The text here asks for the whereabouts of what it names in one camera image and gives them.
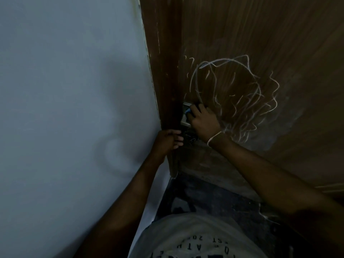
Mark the person's right forearm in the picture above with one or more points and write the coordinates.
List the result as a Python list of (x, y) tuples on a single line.
[(268, 180)]

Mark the brown wooden door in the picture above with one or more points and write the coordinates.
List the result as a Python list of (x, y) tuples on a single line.
[(295, 37)]

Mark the blue wipe cloth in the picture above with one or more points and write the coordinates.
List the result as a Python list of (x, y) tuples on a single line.
[(188, 112)]

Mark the white printed t-shirt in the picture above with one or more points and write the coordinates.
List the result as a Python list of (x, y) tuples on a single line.
[(196, 231)]

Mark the black door latch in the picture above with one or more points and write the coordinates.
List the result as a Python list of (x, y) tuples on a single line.
[(190, 137)]

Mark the person's left forearm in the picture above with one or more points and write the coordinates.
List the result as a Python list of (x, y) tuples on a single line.
[(123, 212)]

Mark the person's right hand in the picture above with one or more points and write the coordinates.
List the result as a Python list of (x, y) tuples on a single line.
[(205, 123)]

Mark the person's left hand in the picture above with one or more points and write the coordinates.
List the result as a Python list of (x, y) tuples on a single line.
[(166, 142)]

